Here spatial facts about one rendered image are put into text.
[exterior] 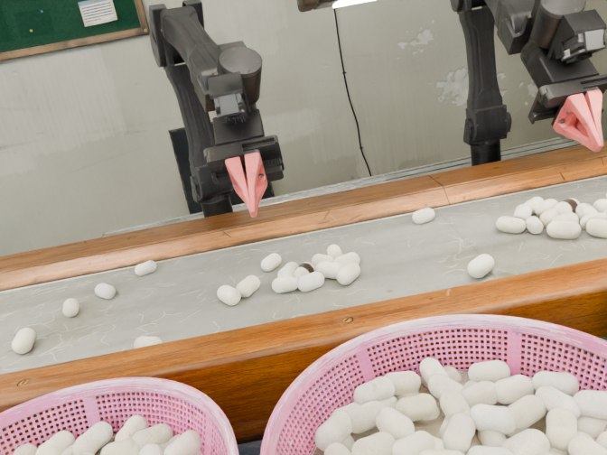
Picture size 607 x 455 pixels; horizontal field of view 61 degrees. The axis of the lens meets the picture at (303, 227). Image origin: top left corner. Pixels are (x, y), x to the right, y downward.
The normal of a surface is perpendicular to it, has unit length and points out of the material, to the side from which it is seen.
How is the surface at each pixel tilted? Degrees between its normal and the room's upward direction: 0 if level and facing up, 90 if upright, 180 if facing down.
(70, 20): 90
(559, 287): 0
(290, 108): 90
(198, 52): 31
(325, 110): 91
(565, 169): 45
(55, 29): 90
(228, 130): 39
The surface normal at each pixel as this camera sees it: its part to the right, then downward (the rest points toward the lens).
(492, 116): 0.00, 0.29
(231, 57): 0.13, -0.56
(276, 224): -0.07, -0.43
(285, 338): -0.18, -0.93
